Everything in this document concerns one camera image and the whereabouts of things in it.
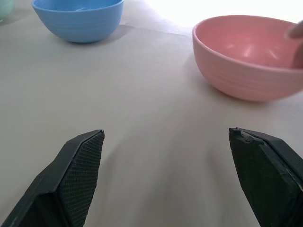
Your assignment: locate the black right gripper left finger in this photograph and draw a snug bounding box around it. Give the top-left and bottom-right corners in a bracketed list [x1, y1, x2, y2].
[0, 129, 105, 227]

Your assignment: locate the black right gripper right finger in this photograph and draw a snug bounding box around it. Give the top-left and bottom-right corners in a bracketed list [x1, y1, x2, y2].
[228, 127, 303, 227]

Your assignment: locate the green plastic bowl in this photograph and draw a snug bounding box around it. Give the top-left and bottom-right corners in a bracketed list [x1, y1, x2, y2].
[0, 0, 14, 26]

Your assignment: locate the pink plastic bowl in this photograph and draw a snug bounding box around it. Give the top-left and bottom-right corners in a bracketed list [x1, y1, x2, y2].
[192, 15, 303, 103]

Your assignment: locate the blue plastic bowl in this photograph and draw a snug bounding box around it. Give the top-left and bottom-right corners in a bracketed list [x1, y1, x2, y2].
[31, 0, 125, 44]

